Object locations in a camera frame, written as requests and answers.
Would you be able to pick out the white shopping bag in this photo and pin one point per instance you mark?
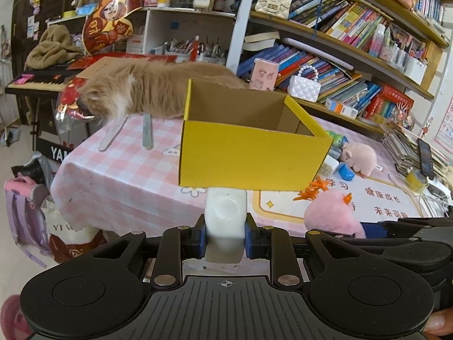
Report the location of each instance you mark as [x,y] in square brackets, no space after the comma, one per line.
[65,242]

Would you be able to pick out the grey ruler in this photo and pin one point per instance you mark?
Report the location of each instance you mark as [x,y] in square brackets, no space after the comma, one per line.
[111,134]
[147,132]

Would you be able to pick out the white pen holder box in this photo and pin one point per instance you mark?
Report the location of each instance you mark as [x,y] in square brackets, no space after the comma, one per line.
[415,70]

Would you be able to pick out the white square bottle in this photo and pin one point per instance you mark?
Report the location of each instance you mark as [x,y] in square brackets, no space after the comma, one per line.
[225,216]

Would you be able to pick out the green frog toy blue cap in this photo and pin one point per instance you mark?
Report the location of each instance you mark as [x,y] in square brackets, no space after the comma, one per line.
[338,139]

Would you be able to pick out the light pink plush pig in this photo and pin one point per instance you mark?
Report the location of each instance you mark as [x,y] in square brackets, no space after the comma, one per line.
[361,158]

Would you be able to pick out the cream quilted handbag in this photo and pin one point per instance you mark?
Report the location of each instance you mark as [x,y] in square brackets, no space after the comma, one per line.
[276,8]

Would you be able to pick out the black smartphone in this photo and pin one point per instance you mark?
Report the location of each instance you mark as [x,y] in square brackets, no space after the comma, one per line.
[425,159]

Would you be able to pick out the beige blanket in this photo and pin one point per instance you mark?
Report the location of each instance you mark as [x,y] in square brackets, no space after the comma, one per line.
[56,46]

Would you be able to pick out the white storage cabinet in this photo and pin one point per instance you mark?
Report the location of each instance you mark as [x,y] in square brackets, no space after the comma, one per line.
[153,31]

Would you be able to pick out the pink purple backpack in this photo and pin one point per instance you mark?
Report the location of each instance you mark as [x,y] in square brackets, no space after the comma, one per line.
[28,227]

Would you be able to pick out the person's hand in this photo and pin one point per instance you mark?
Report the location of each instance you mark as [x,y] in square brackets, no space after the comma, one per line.
[439,324]

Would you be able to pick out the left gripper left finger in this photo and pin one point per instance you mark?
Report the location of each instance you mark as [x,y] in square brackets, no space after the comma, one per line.
[176,245]

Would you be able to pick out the red gold foil balloon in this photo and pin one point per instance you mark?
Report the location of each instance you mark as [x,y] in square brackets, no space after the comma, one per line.
[109,17]

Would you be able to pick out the white quilted pearl handbag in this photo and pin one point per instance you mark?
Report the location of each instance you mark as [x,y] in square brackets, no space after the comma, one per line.
[304,88]

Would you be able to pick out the orange white medicine box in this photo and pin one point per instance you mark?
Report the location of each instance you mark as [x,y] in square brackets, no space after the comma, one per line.
[339,108]

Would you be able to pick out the pink sticker cup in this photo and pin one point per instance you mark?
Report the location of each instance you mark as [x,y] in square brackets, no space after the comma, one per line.
[264,75]

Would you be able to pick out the black electric piano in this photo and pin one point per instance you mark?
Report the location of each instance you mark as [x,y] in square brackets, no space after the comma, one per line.
[41,88]

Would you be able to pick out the red boxed book set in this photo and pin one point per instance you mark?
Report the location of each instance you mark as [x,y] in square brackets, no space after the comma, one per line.
[384,104]

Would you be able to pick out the stack of picture books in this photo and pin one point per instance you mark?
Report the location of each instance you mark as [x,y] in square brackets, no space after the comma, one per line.
[402,146]

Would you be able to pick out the white plug adapter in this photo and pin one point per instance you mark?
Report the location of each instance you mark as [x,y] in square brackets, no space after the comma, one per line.
[328,167]

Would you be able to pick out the orange fluffy cat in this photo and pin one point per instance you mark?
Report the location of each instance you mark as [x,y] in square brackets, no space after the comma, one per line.
[157,88]

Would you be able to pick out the yellow tape roll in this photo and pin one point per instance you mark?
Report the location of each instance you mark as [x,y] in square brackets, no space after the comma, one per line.
[416,181]

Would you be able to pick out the pink plush chick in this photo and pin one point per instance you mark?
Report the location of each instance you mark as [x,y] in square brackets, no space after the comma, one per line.
[329,210]

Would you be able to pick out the wooden bookshelf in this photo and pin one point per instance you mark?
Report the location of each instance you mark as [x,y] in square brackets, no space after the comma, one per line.
[425,95]

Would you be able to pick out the pink checkered table mat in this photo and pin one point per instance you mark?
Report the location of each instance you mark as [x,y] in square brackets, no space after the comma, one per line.
[128,187]

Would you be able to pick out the yellow cardboard box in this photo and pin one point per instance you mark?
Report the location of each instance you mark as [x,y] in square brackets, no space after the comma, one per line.
[247,139]

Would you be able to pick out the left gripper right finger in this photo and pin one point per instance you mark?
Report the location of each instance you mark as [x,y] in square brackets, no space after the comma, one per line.
[274,245]

